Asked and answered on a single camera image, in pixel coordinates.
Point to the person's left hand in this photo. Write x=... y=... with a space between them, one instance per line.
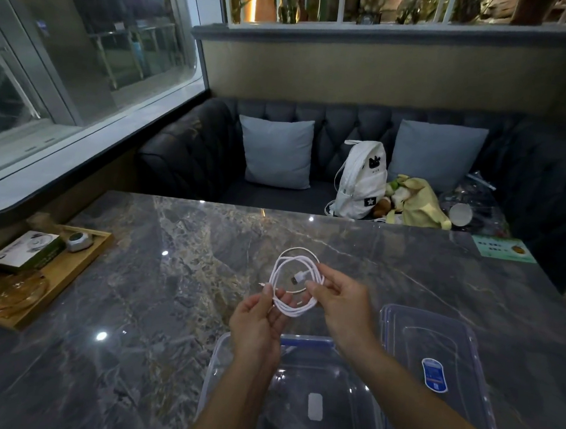
x=255 y=323

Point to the person's right hand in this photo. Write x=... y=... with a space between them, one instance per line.
x=345 y=307

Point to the person's right thumb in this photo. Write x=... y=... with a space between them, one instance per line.
x=319 y=291

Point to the person's left thumb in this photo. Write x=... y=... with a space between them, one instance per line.
x=267 y=295

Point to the person's left forearm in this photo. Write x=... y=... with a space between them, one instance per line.
x=231 y=401

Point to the person's right forearm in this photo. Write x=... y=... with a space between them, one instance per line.
x=424 y=410

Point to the clear plastic storage container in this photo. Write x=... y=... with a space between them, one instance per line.
x=294 y=396

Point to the brown plush toy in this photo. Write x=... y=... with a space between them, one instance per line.
x=382 y=206

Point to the white backpack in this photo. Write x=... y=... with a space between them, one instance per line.
x=361 y=180

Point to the dark tufted sofa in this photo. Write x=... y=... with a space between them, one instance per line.
x=364 y=164

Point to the yellow-green cloth bag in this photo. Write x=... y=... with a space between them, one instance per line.
x=421 y=202

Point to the grey cushion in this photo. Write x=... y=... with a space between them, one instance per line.
x=434 y=155
x=276 y=152

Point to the clear plastic container lid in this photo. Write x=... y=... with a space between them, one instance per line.
x=439 y=372

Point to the clear plastic bag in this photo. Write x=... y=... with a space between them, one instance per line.
x=474 y=208

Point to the green table card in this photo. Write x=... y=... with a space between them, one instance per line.
x=503 y=249

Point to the small white round device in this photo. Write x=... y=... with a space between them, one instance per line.
x=79 y=241

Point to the wooden tray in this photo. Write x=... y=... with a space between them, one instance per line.
x=42 y=275

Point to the white and green box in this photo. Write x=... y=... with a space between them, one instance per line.
x=28 y=250

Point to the amber glass dish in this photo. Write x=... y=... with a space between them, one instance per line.
x=9 y=292

